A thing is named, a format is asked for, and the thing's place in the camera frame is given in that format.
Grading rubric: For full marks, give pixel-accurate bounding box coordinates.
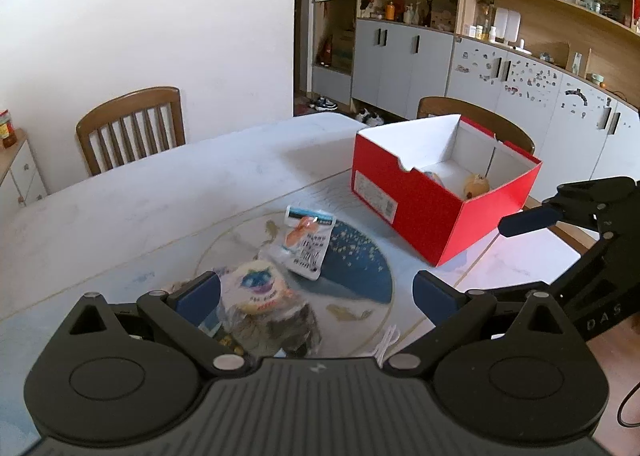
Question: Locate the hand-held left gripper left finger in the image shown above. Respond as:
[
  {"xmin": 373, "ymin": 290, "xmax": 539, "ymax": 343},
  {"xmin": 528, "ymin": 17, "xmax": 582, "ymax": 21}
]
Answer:
[{"xmin": 64, "ymin": 272, "xmax": 250, "ymax": 378}]

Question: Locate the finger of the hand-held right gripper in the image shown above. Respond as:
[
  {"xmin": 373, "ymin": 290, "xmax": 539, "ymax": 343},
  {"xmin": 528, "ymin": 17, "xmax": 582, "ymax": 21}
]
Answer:
[
  {"xmin": 462, "ymin": 233, "xmax": 633, "ymax": 304},
  {"xmin": 499, "ymin": 177, "xmax": 638, "ymax": 239}
]

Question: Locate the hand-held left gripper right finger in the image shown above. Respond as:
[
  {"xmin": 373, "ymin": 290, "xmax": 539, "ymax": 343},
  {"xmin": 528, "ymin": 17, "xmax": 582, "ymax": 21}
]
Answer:
[{"xmin": 384, "ymin": 270, "xmax": 577, "ymax": 373}]

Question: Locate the blueberry bread packet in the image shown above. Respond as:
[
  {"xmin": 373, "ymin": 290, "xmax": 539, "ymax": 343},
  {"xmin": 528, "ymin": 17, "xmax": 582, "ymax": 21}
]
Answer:
[{"xmin": 220, "ymin": 260, "xmax": 301, "ymax": 331}]

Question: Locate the red cardboard shoebox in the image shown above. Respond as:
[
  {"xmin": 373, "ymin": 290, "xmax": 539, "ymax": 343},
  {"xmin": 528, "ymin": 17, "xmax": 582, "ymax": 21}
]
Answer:
[{"xmin": 351, "ymin": 114, "xmax": 543, "ymax": 267}]

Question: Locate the silver foil packet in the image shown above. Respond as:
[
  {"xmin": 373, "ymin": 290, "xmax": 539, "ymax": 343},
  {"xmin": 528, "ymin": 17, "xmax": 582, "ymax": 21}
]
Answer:
[{"xmin": 220, "ymin": 298, "xmax": 327, "ymax": 362}]

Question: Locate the white snack packet orange print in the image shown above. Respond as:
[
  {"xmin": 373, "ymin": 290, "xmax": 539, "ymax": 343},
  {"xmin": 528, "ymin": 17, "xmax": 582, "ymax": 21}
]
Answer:
[{"xmin": 272, "ymin": 206, "xmax": 336, "ymax": 281}]

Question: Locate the white marble desktop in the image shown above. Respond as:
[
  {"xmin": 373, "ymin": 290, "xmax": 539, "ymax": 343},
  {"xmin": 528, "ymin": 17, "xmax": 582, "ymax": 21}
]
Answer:
[{"xmin": 0, "ymin": 113, "xmax": 640, "ymax": 456}]

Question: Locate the round brown bun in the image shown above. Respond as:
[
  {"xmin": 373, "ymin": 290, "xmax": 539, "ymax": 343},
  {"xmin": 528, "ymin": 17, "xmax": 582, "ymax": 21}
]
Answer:
[{"xmin": 462, "ymin": 173, "xmax": 490, "ymax": 200}]

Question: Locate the wooden chair curved backrest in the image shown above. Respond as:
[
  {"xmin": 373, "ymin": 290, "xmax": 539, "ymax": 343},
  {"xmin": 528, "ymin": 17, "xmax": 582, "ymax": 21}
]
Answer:
[{"xmin": 416, "ymin": 96, "xmax": 536, "ymax": 155}]

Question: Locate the wooden slat-back chair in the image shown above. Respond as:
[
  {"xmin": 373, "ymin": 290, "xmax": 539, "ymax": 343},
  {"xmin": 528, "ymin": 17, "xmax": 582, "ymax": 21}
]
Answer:
[{"xmin": 76, "ymin": 86, "xmax": 187, "ymax": 177}]

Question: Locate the white side cabinet wooden top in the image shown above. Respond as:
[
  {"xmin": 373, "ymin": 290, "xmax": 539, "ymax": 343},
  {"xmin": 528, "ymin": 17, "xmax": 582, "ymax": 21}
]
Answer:
[{"xmin": 0, "ymin": 128, "xmax": 49, "ymax": 223}]

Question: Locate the glass jar red sauce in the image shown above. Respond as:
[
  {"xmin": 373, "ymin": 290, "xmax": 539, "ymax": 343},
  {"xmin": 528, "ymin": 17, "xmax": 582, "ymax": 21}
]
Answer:
[{"xmin": 0, "ymin": 110, "xmax": 18, "ymax": 149}]

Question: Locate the white string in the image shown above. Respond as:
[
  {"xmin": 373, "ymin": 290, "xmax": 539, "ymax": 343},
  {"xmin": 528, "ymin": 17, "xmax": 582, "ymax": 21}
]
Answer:
[{"xmin": 369, "ymin": 325, "xmax": 402, "ymax": 363}]

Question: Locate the black cable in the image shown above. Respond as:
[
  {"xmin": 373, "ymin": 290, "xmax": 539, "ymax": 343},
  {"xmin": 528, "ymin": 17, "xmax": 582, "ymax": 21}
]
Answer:
[{"xmin": 616, "ymin": 375, "xmax": 640, "ymax": 431}]

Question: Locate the grey and wood wall cabinet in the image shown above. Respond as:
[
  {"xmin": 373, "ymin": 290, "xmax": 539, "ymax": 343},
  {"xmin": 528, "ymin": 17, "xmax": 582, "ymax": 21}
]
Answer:
[{"xmin": 309, "ymin": 0, "xmax": 640, "ymax": 197}]

